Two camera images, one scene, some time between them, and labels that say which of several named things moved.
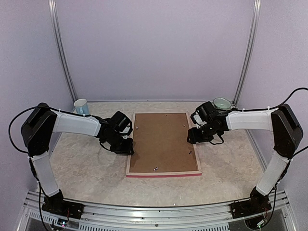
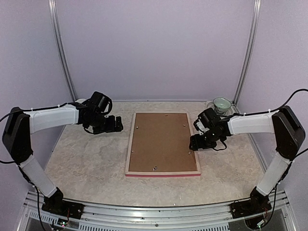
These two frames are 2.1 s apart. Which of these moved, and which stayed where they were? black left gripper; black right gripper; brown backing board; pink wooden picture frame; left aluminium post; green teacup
Moved: black right gripper; black left gripper
Stayed: green teacup; pink wooden picture frame; brown backing board; left aluminium post
